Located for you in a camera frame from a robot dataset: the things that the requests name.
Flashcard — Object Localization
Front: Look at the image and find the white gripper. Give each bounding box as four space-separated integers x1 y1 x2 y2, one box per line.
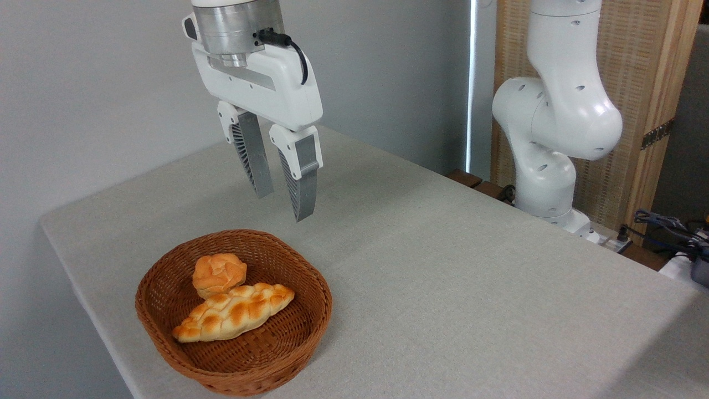
191 42 324 223

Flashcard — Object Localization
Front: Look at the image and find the round orange bread roll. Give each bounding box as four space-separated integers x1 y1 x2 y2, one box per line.
192 253 248 300

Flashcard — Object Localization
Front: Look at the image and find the braided long bread loaf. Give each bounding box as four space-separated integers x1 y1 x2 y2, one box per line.
172 283 295 344

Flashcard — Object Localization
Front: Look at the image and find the brown wooden board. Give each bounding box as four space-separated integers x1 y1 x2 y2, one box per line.
445 169 483 189
473 181 517 207

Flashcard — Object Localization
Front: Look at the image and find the brown wicker basket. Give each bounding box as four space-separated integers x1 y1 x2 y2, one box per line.
135 229 333 397

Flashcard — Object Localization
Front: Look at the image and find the wood framed woven screen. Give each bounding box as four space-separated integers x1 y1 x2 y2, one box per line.
491 0 704 247

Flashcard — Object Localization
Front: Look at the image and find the dark metal screen hinge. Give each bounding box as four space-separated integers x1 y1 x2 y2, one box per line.
641 118 675 151

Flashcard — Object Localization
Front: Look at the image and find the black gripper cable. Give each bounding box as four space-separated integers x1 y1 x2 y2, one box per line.
256 28 309 86

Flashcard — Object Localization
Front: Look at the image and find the black cable bundle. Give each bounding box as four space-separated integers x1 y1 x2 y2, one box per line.
633 209 709 253

